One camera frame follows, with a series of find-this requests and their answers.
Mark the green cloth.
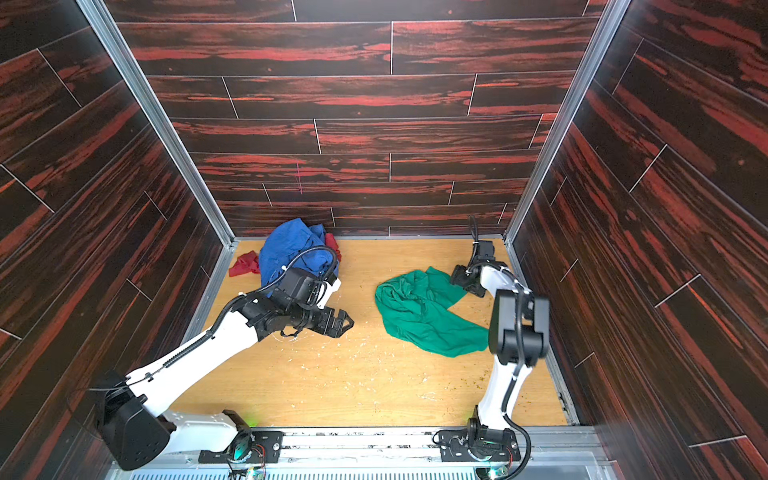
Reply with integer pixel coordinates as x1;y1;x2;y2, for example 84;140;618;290
374;267;488;358

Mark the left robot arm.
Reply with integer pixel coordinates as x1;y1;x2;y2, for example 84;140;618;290
92;245;354;471

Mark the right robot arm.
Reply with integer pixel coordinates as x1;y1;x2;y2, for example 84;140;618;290
450;216;550;450

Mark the red cloth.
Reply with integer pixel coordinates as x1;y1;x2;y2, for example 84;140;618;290
228;232;342;283

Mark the blue cloth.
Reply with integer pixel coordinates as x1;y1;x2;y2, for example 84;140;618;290
259;218;333;286

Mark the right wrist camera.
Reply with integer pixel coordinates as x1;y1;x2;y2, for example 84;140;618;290
469;240;495;265

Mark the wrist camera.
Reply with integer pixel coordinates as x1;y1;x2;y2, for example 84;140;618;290
274;267;342;309
469;240;495;265

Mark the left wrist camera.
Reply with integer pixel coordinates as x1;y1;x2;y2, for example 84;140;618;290
274;267;342;309

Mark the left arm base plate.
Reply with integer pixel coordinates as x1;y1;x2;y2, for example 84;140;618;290
198;430;284;465

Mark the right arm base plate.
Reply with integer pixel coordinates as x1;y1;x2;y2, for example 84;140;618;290
432;428;522;463

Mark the aluminium front rail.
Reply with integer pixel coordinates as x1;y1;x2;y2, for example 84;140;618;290
106;426;619;479

